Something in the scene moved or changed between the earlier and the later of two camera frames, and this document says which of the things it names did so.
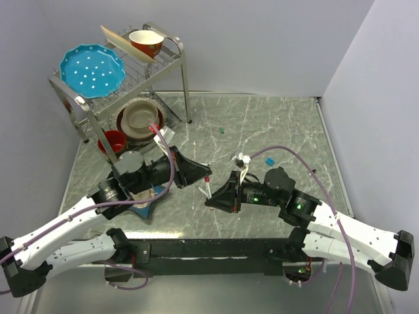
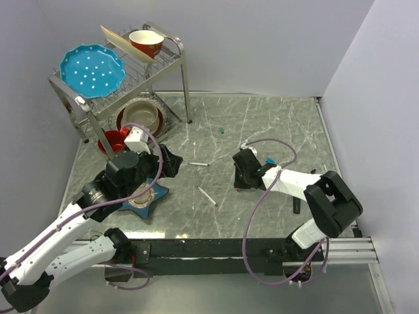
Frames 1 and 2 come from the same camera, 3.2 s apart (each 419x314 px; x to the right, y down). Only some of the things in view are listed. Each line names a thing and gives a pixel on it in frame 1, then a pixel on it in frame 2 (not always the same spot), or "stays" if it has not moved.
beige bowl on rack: [136, 118] stays
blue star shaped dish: [143, 209] stays
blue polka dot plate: [91, 70] stays
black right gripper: [227, 194] -> [237, 183]
